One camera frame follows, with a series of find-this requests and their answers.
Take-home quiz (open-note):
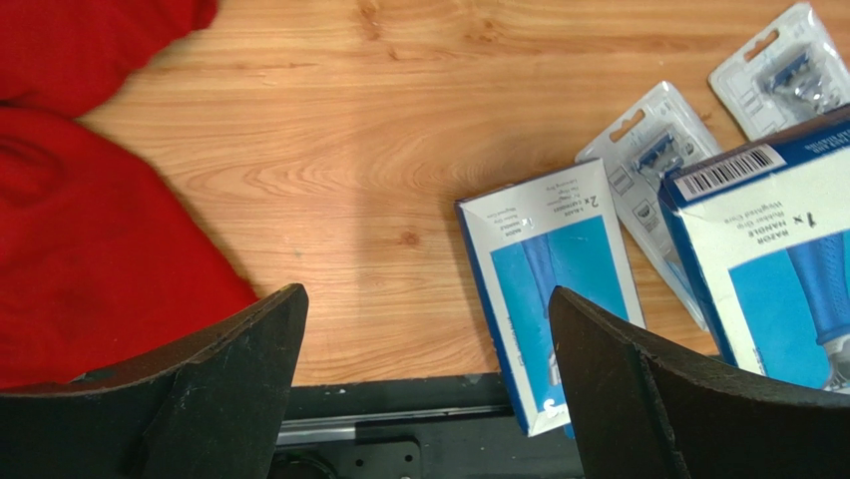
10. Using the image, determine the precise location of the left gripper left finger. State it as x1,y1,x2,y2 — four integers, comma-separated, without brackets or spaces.
1,283,309,478

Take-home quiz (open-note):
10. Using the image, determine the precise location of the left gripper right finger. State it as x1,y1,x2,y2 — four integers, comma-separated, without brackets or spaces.
549,287,849,478

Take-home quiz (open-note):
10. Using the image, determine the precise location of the white blue Harry's box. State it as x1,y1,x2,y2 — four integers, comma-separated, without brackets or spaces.
454,159,645,437
658,107,849,394

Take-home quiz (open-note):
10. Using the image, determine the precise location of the red cloth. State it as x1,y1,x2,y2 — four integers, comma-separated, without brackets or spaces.
1,1,256,388

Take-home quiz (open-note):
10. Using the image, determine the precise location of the clear blister razor pack left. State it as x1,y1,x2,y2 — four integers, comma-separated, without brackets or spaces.
576,81,721,331

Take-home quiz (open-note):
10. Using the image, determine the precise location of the clear blister razor pack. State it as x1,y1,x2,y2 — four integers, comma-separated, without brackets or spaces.
576,81,721,331
708,2,849,141

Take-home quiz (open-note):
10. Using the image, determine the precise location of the clear blister razor pack right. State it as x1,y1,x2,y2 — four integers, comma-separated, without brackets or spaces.
708,2,849,141

